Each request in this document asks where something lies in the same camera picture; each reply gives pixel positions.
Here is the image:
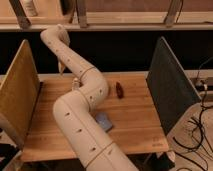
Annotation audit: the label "dark red object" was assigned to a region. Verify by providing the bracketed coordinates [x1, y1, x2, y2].
[116, 82, 124, 99]

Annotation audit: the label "blue sponge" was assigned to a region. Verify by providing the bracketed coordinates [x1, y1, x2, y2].
[95, 112, 113, 132]

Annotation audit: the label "wooden shelf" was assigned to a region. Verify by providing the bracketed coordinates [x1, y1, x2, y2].
[0, 0, 213, 31]

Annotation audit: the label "dark green right side board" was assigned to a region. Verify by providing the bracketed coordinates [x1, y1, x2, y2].
[146, 37, 201, 135]

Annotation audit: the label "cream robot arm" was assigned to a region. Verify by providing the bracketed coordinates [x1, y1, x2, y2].
[40, 25, 138, 171]

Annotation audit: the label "black cables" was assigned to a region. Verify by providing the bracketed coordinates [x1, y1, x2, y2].
[172, 56, 213, 171]

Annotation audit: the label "white plastic bottle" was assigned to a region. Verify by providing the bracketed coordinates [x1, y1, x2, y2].
[72, 78, 81, 90]

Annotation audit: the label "yellow left side board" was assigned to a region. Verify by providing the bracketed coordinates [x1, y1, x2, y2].
[0, 39, 40, 149]

